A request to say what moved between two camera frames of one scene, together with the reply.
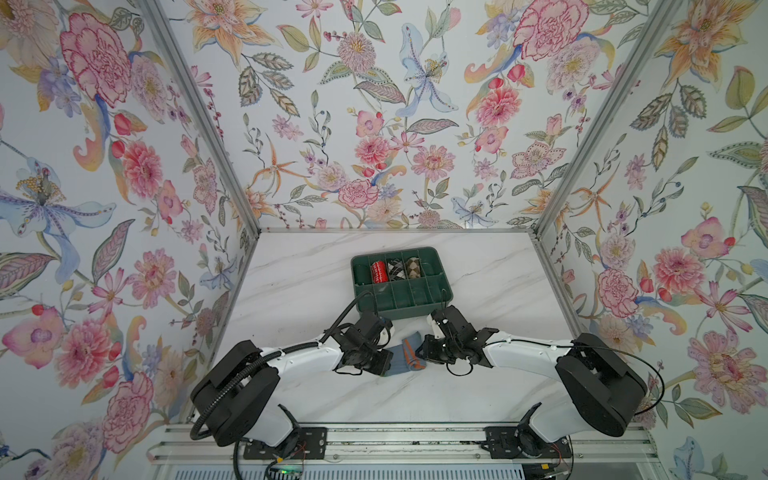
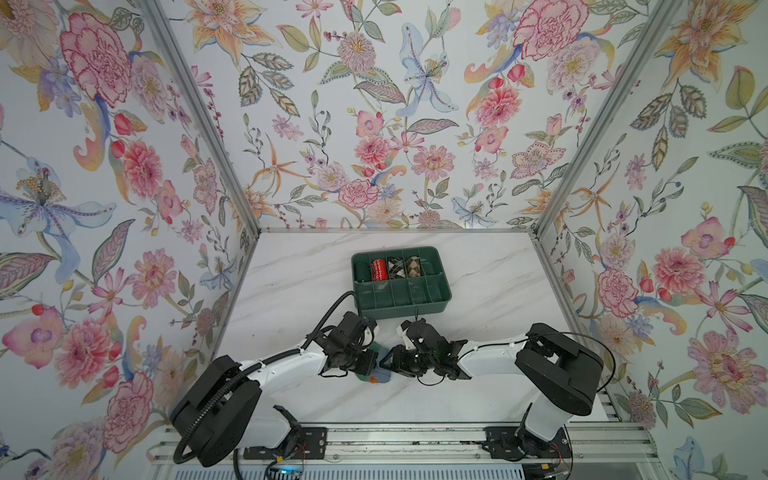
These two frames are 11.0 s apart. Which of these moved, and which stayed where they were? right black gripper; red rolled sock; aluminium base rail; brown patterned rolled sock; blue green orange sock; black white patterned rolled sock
Moved: right black gripper; blue green orange sock
Stayed: black white patterned rolled sock; red rolled sock; brown patterned rolled sock; aluminium base rail
